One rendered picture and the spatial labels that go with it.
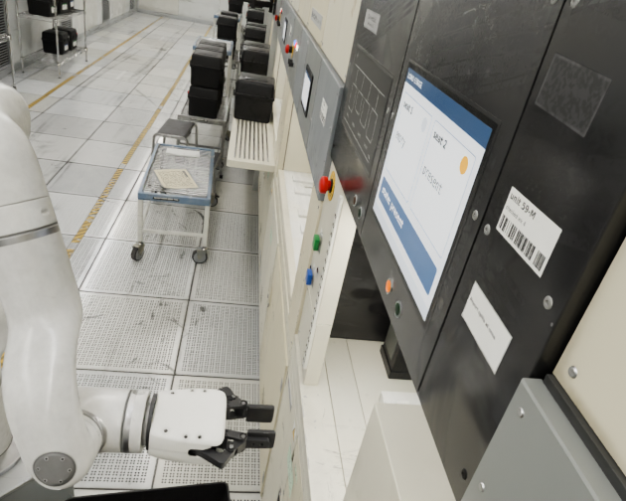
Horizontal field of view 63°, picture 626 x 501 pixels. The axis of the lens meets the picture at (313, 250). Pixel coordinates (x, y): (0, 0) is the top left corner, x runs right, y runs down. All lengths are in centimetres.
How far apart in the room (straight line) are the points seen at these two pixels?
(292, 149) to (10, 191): 203
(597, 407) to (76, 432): 54
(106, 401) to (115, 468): 148
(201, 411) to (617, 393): 55
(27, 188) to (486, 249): 52
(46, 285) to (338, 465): 73
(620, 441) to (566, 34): 27
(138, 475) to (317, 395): 107
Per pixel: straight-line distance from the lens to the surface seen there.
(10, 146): 69
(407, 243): 63
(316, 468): 116
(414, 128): 66
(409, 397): 133
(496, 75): 50
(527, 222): 41
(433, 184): 58
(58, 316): 70
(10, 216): 69
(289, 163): 263
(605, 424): 36
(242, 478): 220
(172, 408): 76
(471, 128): 51
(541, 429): 37
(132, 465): 223
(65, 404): 67
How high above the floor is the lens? 178
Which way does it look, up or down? 29 degrees down
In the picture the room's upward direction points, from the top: 11 degrees clockwise
